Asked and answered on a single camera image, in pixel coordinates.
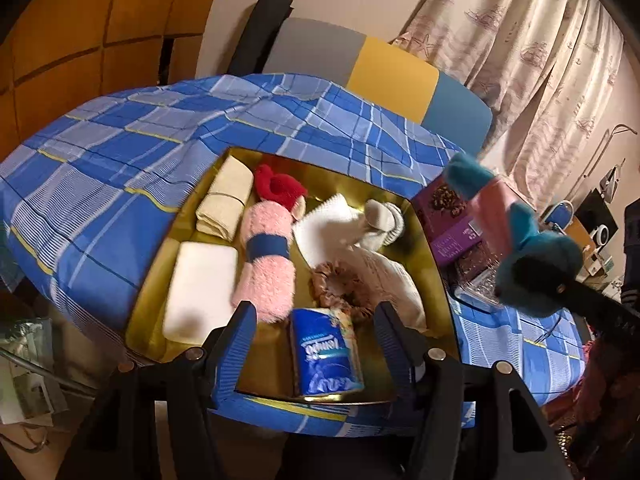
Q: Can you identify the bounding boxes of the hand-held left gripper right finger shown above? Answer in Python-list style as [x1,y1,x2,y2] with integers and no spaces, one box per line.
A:
[372,301,576,480]

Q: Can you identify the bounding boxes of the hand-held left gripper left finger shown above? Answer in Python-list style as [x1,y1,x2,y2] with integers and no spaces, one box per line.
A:
[57,300,258,480]

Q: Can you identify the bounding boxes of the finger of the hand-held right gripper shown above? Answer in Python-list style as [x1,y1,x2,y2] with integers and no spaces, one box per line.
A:
[552,280,640,333]

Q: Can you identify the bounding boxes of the white thin cloth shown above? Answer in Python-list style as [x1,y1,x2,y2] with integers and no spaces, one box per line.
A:
[345,247,428,333]

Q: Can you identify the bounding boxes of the blue tissue packet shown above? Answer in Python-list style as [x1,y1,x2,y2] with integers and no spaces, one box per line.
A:
[289,307,365,398]

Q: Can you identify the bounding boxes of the teal and pink sock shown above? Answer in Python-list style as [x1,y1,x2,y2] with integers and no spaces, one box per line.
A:
[445,152,585,318]

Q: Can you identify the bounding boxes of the pink fuzzy sock navy band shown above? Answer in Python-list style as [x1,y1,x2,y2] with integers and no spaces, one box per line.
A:
[231,201,296,323]

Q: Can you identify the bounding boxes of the brown scrunchie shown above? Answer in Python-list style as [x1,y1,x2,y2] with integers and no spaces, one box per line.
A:
[310,260,381,321]

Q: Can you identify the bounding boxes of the grey ribbed sock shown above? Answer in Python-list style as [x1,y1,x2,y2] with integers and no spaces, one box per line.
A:
[352,199,406,251]

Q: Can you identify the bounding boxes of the white waffle cloth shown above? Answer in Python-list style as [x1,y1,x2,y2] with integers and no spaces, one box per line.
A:
[292,194,361,266]

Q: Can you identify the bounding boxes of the beige towel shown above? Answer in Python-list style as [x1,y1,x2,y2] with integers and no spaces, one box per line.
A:
[195,155,255,241]

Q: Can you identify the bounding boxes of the red fuzzy sock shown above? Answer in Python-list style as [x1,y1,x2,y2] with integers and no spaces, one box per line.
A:
[252,162,308,221]

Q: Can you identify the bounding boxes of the white folded towel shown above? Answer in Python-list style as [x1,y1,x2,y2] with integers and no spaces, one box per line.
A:
[161,241,240,346]

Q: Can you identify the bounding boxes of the pink blanket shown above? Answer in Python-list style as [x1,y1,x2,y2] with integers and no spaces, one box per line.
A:
[565,340,640,461]

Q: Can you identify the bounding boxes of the black monitor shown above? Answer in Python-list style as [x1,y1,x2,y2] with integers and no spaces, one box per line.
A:
[575,190,623,246]

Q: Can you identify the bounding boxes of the ornate gold tissue box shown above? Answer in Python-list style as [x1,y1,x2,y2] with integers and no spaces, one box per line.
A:
[447,247,506,313]

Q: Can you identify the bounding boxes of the garment steamer head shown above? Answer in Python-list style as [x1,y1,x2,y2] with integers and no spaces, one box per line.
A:
[597,160,628,201]

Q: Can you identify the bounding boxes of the purple printed carton box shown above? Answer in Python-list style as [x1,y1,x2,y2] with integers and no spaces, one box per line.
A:
[411,172,501,268]

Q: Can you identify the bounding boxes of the garment steamer pole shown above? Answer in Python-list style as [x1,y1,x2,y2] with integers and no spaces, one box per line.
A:
[585,122,640,186]

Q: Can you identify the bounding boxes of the cluttered paper pile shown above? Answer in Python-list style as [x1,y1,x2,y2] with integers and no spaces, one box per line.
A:
[0,310,68,426]

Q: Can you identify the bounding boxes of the blue plaid bedsheet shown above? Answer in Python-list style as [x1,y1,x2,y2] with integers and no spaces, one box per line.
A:
[0,74,586,438]

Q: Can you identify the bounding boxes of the grey yellow blue chair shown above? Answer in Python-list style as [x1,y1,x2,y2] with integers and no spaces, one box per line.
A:
[262,16,493,153]

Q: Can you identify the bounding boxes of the ship print curtain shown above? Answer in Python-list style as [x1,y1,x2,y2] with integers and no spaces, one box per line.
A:
[395,0,626,201]

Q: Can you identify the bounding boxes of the black upright roll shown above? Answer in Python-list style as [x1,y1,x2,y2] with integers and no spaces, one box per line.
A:
[227,0,293,78]

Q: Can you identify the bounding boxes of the wooden panel wardrobe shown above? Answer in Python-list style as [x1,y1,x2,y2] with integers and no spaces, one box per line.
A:
[0,0,228,126]

